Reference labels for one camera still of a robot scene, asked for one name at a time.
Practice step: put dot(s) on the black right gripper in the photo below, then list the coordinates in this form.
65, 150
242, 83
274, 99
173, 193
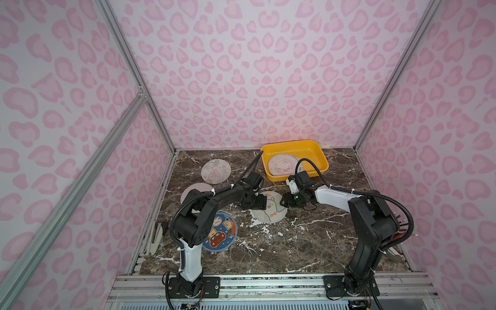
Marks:
293, 200

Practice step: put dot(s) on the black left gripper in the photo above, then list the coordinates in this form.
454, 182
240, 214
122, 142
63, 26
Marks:
258, 200

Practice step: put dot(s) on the white alpaca coaster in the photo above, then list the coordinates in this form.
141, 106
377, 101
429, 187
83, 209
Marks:
274, 211

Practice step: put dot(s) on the pink rainbow horse coaster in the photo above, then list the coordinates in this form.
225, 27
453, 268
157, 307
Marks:
284, 164

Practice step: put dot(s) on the white butterfly doodle coaster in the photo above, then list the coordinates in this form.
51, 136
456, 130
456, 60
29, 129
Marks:
216, 171

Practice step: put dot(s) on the blue car coaster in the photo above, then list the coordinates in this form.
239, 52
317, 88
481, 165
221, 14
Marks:
222, 235

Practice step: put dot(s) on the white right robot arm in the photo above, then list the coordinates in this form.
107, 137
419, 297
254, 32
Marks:
374, 224

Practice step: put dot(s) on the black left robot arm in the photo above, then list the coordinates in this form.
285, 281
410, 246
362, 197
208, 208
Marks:
194, 219

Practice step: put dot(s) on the yellow plastic storage box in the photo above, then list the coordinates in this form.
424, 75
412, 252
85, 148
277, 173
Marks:
301, 149

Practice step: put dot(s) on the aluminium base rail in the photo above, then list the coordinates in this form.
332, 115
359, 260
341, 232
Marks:
275, 291

